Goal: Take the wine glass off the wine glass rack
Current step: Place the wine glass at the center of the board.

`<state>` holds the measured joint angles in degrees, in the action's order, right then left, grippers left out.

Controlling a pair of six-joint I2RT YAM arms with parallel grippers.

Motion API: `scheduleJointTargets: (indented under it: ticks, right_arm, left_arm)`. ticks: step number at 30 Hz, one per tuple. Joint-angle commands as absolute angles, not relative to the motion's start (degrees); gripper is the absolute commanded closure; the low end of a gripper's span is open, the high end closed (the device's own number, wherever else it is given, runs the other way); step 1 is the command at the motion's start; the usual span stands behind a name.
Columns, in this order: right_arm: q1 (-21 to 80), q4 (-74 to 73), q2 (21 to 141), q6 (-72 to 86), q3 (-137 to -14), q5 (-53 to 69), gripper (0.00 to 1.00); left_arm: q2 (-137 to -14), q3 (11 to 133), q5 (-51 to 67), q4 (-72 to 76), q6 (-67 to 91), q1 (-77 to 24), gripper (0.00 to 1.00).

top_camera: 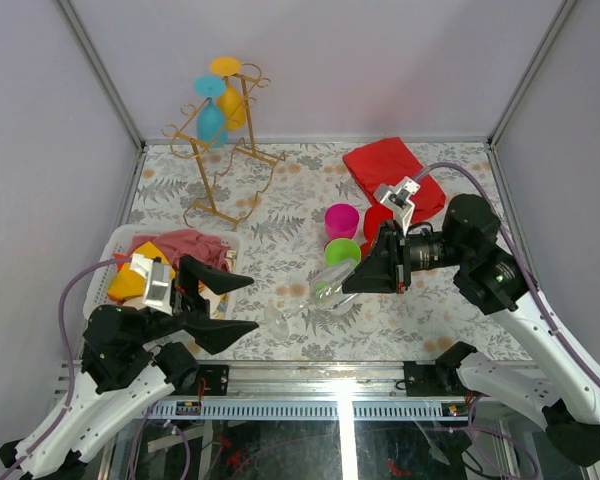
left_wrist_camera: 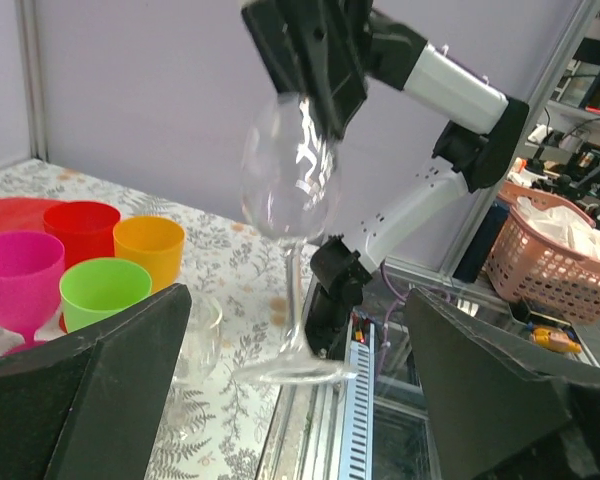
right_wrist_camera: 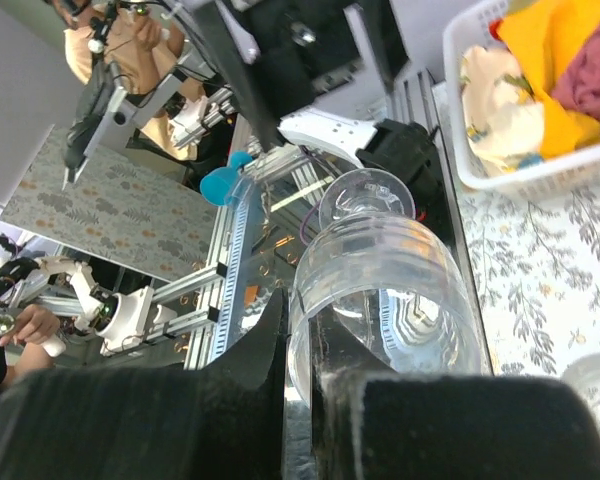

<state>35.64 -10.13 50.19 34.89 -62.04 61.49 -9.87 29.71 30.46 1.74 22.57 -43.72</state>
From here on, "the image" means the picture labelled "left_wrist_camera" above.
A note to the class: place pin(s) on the red folded cloth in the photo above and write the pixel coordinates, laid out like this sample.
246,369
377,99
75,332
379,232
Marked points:
24,213

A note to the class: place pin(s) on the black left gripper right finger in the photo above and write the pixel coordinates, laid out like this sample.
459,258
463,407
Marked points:
501,407

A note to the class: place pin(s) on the clear wine glass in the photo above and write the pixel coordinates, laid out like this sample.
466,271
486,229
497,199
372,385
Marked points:
198,356
290,188

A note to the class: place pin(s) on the red plastic wine glass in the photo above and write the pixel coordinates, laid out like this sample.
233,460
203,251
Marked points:
84,227

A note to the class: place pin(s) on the orange plastic wine glass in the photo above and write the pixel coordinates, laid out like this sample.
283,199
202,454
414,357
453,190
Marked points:
155,243

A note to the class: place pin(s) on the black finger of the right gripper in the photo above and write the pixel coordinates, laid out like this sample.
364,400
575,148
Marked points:
271,36
330,68

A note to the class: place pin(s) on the magenta plastic wine glass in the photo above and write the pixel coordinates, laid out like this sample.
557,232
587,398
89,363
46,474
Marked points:
31,266

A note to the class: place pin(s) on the green plastic wine glass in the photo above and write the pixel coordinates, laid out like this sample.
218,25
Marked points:
99,288

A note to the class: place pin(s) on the pink laundry basket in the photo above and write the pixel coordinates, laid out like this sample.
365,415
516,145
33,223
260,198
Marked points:
527,264

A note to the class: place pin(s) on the grey cable duct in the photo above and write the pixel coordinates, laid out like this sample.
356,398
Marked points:
357,435

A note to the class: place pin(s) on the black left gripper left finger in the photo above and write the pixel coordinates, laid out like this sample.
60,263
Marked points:
88,404

